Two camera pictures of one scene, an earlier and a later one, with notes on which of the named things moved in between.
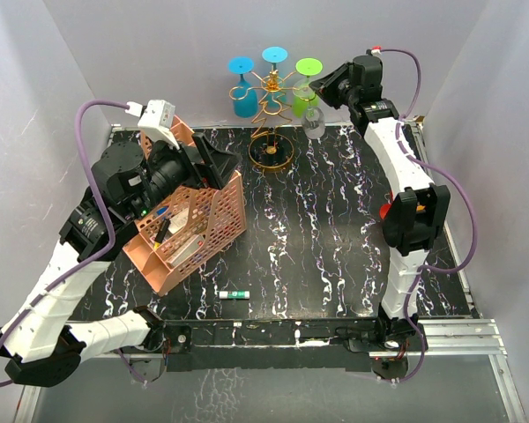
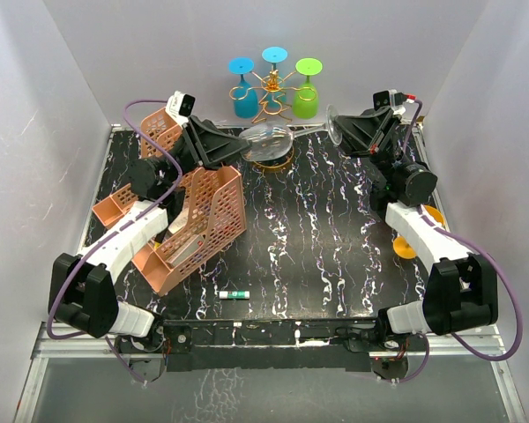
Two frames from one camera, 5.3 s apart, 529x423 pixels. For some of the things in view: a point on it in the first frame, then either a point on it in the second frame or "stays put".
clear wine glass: (313, 119) to (271, 142)
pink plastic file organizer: (169, 242) stays put
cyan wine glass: (274, 55) stays put
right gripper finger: (331, 77) to (369, 128)
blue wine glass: (246, 107) stays put
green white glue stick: (234, 294) stays put
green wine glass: (309, 67) stays put
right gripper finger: (328, 93) to (359, 137)
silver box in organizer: (197, 241) stays put
